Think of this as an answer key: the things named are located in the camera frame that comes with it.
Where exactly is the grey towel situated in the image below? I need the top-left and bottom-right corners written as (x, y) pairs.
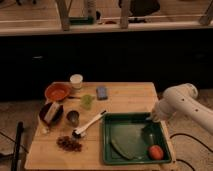
top-left (141, 124), bottom-right (157, 145)

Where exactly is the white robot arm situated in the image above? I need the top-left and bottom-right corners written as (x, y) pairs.
top-left (150, 83), bottom-right (213, 135)

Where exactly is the green plastic tray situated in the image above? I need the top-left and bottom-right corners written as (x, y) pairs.
top-left (102, 113), bottom-right (171, 165)

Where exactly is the blue sponge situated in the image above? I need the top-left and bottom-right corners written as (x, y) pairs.
top-left (96, 86), bottom-right (108, 100)

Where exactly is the white cup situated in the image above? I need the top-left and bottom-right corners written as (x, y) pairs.
top-left (70, 74), bottom-right (83, 89)

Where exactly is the small metal cup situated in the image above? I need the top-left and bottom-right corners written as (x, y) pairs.
top-left (66, 110), bottom-right (79, 127)

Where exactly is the orange bowl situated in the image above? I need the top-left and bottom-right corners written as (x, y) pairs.
top-left (45, 83), bottom-right (70, 101)

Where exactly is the white box in bowl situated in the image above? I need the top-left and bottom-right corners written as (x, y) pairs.
top-left (44, 102), bottom-right (60, 123)

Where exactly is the black bowl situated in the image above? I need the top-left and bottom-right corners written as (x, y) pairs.
top-left (39, 102), bottom-right (63, 126)

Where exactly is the wooden table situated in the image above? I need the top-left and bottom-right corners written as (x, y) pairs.
top-left (24, 82), bottom-right (178, 171)

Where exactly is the pile of brown nuts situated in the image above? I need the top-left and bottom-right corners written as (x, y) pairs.
top-left (56, 136), bottom-right (82, 152)

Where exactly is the garlic bulb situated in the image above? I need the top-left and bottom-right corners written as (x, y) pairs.
top-left (40, 125), bottom-right (49, 135)

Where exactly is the black pole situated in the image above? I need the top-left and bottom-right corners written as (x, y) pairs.
top-left (11, 122), bottom-right (23, 171)

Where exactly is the white handled brush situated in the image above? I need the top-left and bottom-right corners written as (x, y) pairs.
top-left (72, 111), bottom-right (106, 139)

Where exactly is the black floor cable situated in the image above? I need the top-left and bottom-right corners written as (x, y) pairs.
top-left (169, 132), bottom-right (213, 171)

